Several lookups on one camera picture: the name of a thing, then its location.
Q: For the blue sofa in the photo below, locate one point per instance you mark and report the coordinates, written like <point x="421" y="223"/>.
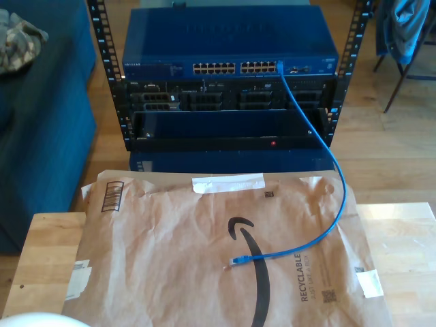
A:
<point x="41" y="136"/>

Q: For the long white tape strip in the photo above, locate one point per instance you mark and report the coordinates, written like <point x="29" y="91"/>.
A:
<point x="231" y="183"/>

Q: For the brown paper mailer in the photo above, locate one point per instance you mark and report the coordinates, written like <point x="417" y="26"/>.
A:
<point x="170" y="245"/>

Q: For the black rack frame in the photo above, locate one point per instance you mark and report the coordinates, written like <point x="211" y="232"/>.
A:
<point x="107" y="51"/>

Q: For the blue network switch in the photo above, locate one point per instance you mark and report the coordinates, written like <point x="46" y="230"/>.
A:
<point x="225" y="37"/>

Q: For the dark metal chair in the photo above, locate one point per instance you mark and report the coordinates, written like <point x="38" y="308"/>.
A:
<point x="396" y="85"/>

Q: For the short white tape strip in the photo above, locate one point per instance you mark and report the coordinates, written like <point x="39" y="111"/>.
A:
<point x="369" y="282"/>

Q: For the black rack server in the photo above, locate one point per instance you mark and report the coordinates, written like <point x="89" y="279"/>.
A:
<point x="231" y="97"/>

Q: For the white shipping label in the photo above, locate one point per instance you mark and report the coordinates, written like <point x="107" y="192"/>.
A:
<point x="79" y="281"/>

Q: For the grey blue jacket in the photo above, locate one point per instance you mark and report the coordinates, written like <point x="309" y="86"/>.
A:
<point x="405" y="27"/>

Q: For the camouflage cloth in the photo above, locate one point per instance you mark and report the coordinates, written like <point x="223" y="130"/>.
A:
<point x="20" y="44"/>

